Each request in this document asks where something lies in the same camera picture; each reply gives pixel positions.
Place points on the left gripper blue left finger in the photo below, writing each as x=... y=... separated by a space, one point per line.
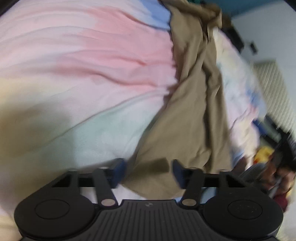
x=105 y=180

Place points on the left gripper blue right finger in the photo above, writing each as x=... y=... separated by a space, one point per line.
x=191 y=180

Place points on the tan printed garment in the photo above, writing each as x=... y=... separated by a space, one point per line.
x=193 y=127

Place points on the pastel rainbow bed sheet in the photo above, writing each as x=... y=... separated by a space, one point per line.
x=83 y=82

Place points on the black armchair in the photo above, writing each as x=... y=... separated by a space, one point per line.
x=233 y=36

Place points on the blue curtain centre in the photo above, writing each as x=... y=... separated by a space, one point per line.
x=237 y=8

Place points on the wall power socket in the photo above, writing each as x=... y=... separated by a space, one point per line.
x=253 y=48

